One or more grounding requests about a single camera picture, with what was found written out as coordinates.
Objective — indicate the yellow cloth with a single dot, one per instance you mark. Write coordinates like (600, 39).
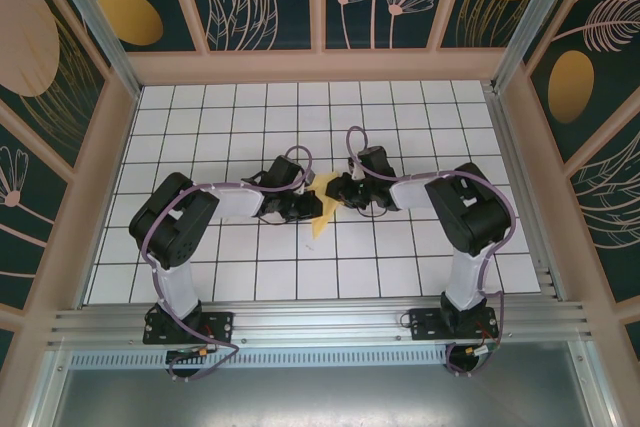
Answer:
(322, 222)

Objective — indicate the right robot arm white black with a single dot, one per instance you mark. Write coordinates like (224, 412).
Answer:
(407, 195)

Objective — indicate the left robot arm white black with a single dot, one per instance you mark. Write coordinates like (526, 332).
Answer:
(240, 203)

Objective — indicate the grey sheet metal panel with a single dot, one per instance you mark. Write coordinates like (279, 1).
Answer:
(320, 397)

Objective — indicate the aluminium cross rail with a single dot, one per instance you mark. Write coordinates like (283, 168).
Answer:
(320, 322)

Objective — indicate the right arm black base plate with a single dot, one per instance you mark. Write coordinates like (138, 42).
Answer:
(425, 324)

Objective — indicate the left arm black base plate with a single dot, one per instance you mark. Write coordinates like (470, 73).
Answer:
(220, 322)

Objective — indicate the aluminium side rail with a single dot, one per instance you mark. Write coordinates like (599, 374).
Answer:
(520, 157)

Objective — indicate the aluminium corner post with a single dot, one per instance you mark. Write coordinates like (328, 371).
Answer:
(530, 12)
(95, 22)

